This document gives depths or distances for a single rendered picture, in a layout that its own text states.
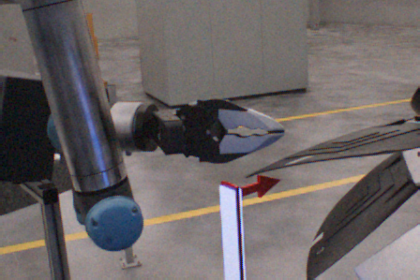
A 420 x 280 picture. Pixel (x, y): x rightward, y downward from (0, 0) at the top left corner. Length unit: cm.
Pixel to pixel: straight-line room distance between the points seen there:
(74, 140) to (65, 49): 12
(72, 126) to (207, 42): 624
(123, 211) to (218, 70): 630
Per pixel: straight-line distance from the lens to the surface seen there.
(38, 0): 68
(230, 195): 51
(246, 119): 74
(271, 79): 731
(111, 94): 272
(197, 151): 77
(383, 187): 89
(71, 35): 68
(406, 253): 75
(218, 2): 694
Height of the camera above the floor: 136
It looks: 12 degrees down
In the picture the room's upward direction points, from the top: 4 degrees counter-clockwise
